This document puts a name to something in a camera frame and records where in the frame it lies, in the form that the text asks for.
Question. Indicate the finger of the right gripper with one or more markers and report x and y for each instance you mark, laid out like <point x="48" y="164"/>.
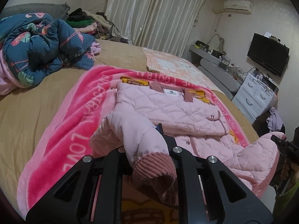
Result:
<point x="286" y="149"/>

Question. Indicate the purple cloth on chair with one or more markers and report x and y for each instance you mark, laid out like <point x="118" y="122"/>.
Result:
<point x="275" y="122"/>

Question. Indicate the blue flamingo print duvet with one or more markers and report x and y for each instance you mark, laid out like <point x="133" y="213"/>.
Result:
<point x="35" y="45"/>

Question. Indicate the grey wall shelf desk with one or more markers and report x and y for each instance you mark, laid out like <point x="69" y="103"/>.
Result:
<point x="209" y="65"/>

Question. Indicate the white air conditioner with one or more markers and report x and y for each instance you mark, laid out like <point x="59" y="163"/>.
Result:
<point x="238" y="6"/>

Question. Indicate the grey headboard cushion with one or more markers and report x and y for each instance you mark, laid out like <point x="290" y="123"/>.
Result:
<point x="57" y="11"/>

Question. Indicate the black wall television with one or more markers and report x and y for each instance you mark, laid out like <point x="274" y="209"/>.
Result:
<point x="268" y="53"/>

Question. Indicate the peach patterned blanket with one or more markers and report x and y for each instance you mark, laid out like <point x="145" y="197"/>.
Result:
<point x="171" y="65"/>

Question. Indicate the pile of folded clothes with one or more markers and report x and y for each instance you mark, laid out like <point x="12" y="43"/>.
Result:
<point x="96" y="25"/>

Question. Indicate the pink quilted jacket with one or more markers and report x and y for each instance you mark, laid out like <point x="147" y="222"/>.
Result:
<point x="144" y="114"/>

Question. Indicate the tan bed sheet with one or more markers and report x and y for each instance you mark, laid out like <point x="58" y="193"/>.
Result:
<point x="25" y="114"/>

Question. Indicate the green sleeve forearm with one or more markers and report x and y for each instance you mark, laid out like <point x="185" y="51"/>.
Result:
<point x="282" y="201"/>

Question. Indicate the pink football fleece blanket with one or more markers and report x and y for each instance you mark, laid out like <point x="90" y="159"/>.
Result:
<point x="66" y="140"/>

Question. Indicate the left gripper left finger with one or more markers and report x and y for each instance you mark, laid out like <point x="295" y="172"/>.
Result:
<point x="90" y="192"/>

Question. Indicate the white drawer cabinet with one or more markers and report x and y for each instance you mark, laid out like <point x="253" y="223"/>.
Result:
<point x="254" y="98"/>

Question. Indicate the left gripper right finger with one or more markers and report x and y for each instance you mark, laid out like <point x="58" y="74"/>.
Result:
<point x="208" y="192"/>

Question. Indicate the striped beige curtain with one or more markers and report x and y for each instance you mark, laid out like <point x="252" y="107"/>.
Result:
<point x="161" y="25"/>

